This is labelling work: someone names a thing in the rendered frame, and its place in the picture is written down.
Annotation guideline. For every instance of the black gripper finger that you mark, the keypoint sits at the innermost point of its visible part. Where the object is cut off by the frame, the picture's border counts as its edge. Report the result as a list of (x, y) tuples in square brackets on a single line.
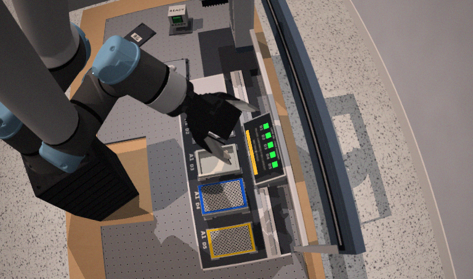
[(211, 146), (240, 104)]

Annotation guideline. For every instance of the beige one-well reservoir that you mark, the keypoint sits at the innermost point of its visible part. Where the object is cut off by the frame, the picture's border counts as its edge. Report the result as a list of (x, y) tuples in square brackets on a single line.
[(207, 164)]

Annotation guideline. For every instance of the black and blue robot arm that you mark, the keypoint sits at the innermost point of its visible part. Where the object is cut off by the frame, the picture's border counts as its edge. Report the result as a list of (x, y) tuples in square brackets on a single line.
[(39, 62)]

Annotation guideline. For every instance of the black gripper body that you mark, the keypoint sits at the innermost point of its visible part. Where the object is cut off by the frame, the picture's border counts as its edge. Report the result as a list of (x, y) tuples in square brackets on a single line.
[(206, 113)]

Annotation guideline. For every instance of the cream ready button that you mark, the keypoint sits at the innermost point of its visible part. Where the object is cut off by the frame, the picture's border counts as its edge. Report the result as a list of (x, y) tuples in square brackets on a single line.
[(180, 23)]

